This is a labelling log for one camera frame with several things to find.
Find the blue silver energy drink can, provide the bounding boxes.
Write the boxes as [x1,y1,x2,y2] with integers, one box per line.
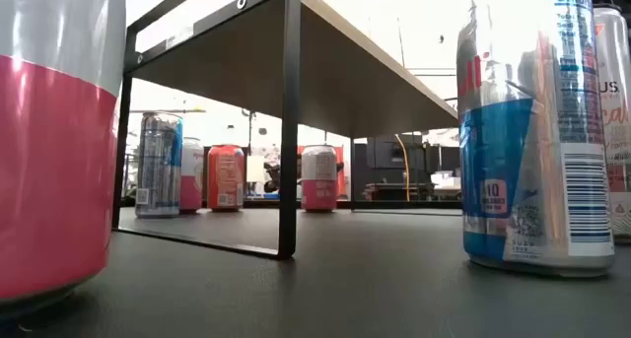
[134,110,184,219]
[456,0,616,279]

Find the white sign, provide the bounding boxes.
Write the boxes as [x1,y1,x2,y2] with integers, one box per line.
[245,154,266,184]

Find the black cabinet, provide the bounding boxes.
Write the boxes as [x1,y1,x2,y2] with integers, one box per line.
[352,134,462,201]

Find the black stand pole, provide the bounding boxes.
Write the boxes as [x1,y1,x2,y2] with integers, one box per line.
[241,108,258,155]

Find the red soda can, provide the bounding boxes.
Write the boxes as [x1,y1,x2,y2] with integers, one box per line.
[206,144,246,212]

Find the wooden board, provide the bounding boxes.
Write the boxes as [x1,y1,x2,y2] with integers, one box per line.
[111,0,459,260]

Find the white boxes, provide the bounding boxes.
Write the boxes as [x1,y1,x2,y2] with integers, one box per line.
[431,169,462,191]

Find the silver can black top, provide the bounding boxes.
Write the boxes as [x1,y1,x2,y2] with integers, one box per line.
[593,3,631,244]

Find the black table frame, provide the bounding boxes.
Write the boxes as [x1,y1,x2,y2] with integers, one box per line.
[117,199,463,212]

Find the yellow cable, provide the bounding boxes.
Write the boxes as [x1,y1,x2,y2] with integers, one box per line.
[392,133,411,202]

